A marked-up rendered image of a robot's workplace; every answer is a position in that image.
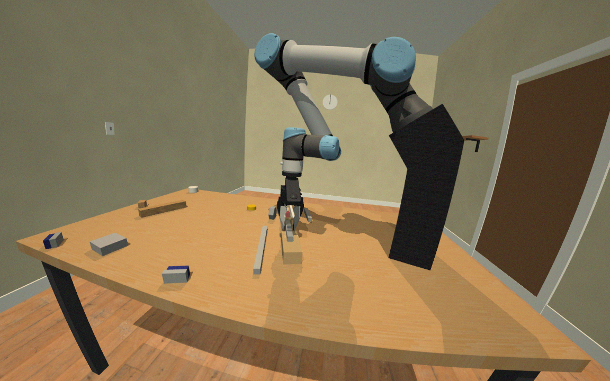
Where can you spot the long wooden batten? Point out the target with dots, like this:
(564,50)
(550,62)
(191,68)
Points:
(161,208)

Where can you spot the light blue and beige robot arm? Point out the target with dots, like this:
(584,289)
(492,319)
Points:
(387,67)

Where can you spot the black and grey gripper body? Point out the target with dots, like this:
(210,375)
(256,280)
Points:
(283,194)

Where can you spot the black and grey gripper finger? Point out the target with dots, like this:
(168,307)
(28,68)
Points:
(281,208)
(298,209)

